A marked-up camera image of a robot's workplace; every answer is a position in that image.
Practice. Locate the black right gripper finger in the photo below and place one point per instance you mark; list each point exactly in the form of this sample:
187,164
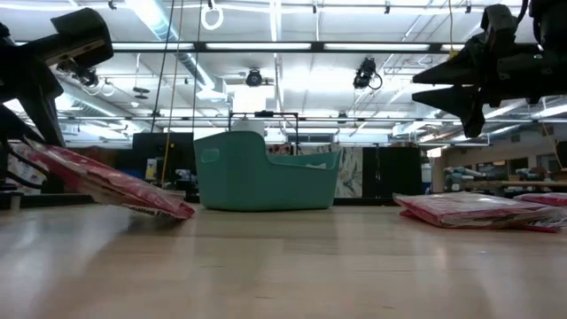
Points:
456,73
452,101

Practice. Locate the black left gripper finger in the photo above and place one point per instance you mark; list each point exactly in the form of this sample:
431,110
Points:
11,119
44,119

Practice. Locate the red popcorn bag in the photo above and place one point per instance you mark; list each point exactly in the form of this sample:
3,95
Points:
547,228
111,184
474,210
545,199

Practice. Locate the teal plastic basket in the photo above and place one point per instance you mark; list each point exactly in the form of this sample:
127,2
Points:
266,186

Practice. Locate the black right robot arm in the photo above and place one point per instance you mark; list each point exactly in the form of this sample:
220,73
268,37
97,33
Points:
551,22

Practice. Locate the black cabinet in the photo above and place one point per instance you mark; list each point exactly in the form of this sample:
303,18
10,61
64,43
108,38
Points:
392,173

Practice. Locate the wooden workbench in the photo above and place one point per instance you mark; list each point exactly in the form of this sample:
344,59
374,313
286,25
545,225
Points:
509,183

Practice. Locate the marble pattern panel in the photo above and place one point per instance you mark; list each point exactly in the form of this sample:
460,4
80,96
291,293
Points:
350,175

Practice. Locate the white paper roll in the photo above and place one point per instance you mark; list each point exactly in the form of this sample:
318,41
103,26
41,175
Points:
248,127

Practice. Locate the silver ventilation duct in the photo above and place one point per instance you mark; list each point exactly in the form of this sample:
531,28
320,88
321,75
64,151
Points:
190,62

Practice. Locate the round black ceiling camera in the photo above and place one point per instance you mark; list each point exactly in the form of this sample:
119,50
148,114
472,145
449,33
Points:
254,78

